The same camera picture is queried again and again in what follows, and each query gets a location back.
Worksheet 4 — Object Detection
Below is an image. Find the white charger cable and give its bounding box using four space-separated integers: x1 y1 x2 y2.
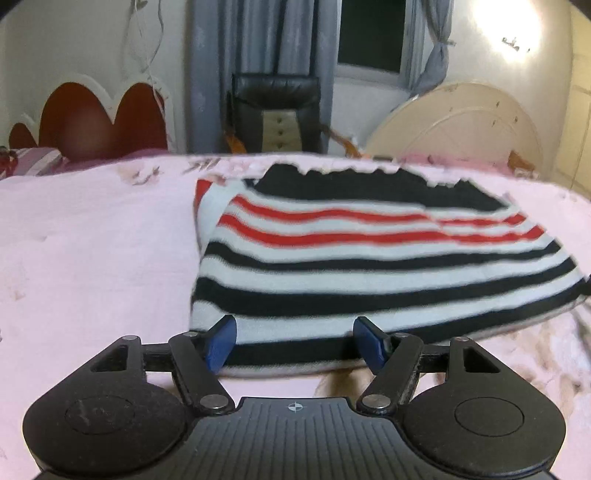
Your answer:
124 0 168 100

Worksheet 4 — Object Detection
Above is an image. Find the wide blue-grey curtain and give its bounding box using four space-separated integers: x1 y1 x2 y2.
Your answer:
191 0 341 154

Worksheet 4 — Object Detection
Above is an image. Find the tied blue-grey curtain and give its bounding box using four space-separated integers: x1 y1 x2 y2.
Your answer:
421 0 457 95

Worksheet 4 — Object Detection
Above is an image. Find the pink floral bed sheet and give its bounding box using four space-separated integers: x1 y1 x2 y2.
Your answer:
0 152 591 472

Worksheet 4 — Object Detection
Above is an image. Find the striped pink pillow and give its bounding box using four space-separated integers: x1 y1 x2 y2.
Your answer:
0 146 70 180

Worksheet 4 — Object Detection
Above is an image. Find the black leather chair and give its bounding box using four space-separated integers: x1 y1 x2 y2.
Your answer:
225 72 358 155

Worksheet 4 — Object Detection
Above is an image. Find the dark window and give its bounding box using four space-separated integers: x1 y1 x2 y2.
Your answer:
336 0 426 89

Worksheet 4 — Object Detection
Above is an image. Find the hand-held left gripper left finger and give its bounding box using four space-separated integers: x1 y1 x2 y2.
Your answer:
90 315 238 415

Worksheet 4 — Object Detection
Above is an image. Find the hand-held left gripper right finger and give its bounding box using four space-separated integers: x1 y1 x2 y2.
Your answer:
353 316 504 415

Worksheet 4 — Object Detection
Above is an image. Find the orange patterned pillow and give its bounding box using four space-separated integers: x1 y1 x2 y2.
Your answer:
507 151 540 180

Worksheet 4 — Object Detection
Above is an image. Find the cream round headboard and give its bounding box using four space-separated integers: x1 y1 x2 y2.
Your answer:
365 82 544 175

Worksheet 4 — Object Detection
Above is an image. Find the striped knit sweater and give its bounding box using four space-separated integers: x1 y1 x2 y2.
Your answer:
189 164 591 380

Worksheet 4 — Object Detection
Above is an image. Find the red scalloped headboard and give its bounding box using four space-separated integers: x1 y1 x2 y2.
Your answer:
8 73 175 160

